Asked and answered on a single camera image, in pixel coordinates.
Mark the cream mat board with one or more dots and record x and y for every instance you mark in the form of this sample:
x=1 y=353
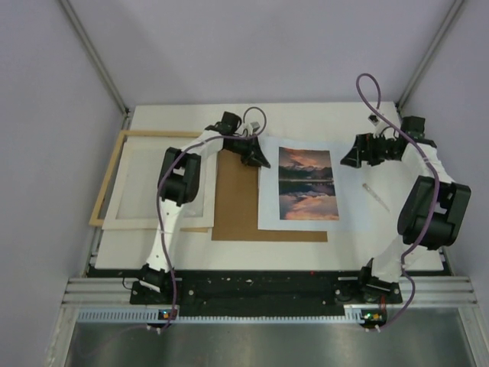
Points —
x=133 y=201

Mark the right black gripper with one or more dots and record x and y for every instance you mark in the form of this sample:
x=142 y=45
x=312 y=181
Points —
x=363 y=151

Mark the brown fibreboard backing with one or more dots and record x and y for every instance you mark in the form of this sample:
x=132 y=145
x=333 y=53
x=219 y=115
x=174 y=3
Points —
x=236 y=206

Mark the aluminium front rail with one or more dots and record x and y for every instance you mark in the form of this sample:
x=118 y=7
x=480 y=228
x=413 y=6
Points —
x=430 y=292

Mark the grey slotted cable duct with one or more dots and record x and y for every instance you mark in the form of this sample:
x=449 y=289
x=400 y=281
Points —
x=349 y=314

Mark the light wooden picture frame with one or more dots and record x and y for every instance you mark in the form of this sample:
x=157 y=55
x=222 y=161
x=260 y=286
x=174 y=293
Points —
x=94 y=220

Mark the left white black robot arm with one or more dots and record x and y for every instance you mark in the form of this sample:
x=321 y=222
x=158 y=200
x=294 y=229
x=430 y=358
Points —
x=179 y=182

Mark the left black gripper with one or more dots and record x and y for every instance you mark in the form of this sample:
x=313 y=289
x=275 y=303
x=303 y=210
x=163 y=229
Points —
x=254 y=154

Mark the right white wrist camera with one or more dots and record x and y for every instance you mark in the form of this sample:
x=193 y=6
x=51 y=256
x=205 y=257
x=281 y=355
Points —
x=378 y=123

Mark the left aluminium corner post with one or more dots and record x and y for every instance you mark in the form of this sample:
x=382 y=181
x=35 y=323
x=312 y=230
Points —
x=92 y=54

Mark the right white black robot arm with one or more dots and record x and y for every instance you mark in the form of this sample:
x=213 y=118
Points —
x=433 y=212

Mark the right aluminium corner post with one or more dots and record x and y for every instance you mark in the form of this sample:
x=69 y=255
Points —
x=449 y=20

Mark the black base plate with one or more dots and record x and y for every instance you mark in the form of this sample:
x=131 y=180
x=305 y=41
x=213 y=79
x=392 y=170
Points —
x=262 y=293

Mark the orange sky photo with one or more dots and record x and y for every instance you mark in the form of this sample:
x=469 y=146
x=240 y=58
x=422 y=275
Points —
x=307 y=189

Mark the aluminium corner post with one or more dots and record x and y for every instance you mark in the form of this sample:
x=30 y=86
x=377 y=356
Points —
x=92 y=54
x=449 y=20

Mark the small metal tool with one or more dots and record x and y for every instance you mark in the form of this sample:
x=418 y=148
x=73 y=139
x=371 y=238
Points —
x=370 y=191

